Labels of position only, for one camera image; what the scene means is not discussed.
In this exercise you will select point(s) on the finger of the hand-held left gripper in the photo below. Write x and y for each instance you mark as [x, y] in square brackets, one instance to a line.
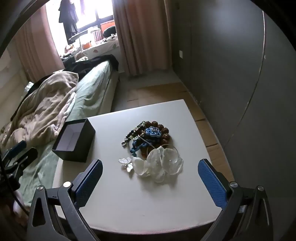
[16, 147]
[25, 156]

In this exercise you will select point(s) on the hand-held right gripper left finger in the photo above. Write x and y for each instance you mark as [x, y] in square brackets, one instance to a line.
[89, 183]

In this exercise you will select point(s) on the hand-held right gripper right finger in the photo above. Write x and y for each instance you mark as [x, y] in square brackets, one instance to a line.
[212, 183]

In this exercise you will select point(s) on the black jewelry box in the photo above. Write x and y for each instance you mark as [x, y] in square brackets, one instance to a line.
[78, 153]

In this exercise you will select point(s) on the silver butterfly brooch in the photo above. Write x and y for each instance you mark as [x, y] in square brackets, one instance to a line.
[126, 163]

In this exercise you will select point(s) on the white petal flower ornament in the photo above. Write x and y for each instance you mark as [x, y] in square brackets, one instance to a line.
[171, 160]

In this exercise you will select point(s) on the beige blanket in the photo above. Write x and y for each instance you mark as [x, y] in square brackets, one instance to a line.
[46, 104]

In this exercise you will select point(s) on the bed with green sheet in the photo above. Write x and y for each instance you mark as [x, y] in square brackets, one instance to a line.
[92, 92]

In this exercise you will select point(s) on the pink curtain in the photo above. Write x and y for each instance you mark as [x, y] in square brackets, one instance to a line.
[39, 51]
[143, 34]

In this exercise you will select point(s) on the black clothing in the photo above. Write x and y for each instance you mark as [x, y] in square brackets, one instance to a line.
[92, 62]

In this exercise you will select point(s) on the grey round stand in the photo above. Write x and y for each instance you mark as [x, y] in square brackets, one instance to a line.
[79, 35]

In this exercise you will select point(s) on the patterned sill cloth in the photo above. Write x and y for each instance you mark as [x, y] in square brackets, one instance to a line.
[101, 48]

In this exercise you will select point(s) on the hanging dark clothes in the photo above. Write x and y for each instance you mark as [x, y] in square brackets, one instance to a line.
[69, 18]

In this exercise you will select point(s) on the black cushion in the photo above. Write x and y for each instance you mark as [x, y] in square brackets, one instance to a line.
[109, 32]

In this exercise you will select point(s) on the orange box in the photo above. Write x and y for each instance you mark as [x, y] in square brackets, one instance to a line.
[109, 23]

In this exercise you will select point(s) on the white wall socket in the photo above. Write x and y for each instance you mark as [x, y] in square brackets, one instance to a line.
[181, 54]

